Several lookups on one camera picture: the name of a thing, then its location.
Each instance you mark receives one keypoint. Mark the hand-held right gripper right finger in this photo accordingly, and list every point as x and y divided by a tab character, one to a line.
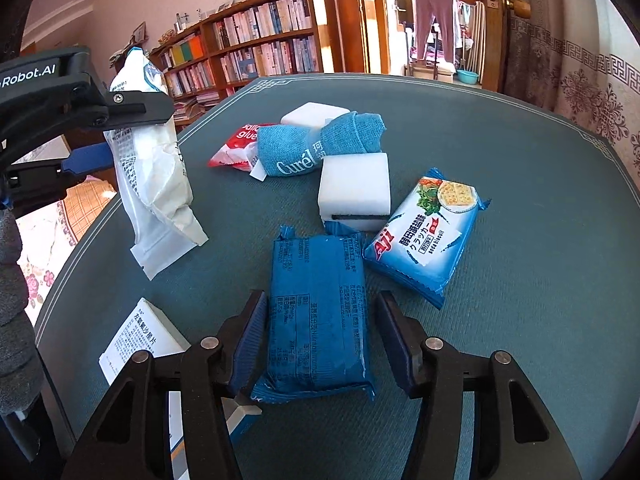
395	345

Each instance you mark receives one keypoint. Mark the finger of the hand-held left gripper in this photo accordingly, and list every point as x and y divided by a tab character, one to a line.
140	107
90	157

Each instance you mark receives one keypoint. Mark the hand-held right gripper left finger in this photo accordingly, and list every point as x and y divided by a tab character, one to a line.
250	340

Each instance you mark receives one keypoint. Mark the white snack packet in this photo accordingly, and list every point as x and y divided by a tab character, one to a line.
150	185

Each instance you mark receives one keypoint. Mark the dark blue biscuit packet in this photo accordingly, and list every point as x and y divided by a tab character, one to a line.
315	310

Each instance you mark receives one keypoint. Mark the light blue cracker packet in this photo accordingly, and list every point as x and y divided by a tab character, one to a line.
425	255

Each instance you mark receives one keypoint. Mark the white medicine box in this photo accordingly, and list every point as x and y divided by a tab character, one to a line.
145	330

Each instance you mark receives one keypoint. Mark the white sponge block with slot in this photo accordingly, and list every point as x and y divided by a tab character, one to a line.
355	185

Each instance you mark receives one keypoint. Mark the person's left forearm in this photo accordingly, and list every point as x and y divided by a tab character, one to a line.
15	310

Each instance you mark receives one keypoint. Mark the pile of loose books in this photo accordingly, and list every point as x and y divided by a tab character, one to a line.
192	107

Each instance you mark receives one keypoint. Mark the white and blue box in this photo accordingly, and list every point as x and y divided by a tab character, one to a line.
245	417

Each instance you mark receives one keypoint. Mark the bed with floral blanket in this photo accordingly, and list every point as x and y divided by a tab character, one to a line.
60	230

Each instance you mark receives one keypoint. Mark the wooden bookshelf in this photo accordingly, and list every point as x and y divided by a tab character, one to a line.
207	45

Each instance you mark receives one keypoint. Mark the red and white packet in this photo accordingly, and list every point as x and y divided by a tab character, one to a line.
232	147

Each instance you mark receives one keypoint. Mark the rows of shelved books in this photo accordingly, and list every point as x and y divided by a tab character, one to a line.
265	22

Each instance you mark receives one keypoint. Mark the rolled blue towel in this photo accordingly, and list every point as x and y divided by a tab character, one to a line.
300	147

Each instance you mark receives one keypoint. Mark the teal table cover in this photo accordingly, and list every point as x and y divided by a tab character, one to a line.
500	210

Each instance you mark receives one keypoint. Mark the wooden stool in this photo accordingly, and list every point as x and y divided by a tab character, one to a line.
430	71

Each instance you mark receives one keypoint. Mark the teal plastic basin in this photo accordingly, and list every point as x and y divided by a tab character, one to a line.
466	76

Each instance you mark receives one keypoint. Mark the hanging pink pants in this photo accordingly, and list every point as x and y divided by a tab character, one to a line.
435	10

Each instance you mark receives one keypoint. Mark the patterned curtain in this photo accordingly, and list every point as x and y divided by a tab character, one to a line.
575	85

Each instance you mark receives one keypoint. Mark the wooden door with knobs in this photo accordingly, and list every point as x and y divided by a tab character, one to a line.
492	35

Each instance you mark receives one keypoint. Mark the wooden sliding door frame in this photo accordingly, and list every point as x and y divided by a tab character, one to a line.
372	15

